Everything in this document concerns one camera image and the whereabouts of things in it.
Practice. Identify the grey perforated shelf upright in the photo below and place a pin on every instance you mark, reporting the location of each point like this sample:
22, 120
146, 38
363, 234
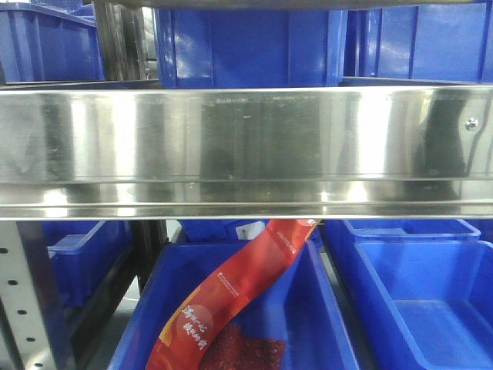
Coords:
21, 302

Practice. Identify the blue bin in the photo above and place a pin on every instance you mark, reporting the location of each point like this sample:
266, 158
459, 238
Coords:
300, 309
199, 49
410, 230
427, 42
206, 230
423, 304
83, 253
49, 41

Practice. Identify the blue bin rear centre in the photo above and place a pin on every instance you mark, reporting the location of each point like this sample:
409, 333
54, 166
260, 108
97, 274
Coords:
206, 230

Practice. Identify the red snack bag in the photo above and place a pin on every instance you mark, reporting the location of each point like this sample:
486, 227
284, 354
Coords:
225, 292

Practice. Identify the blue bin upper right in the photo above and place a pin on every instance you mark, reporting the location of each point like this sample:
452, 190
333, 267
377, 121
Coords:
427, 42

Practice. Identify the steel bolt on beam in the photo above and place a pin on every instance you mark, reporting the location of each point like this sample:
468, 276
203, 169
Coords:
471, 124

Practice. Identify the blue bin lower right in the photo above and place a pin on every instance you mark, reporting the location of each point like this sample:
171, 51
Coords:
423, 304

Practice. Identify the blue bin upper left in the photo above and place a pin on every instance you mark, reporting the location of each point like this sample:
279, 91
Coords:
49, 41

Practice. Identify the blue bin upper centre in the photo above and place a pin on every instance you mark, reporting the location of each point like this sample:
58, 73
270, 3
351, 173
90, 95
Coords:
199, 49

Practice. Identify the blue bin lower left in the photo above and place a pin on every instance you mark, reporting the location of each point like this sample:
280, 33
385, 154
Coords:
83, 253

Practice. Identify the stainless steel shelf beam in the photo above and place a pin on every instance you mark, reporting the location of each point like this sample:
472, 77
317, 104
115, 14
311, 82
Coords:
360, 151

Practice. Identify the blue bin lower centre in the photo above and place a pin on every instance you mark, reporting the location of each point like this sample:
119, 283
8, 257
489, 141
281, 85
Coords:
300, 309

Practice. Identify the blue bin rear right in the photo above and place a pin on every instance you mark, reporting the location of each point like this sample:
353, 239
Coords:
410, 230

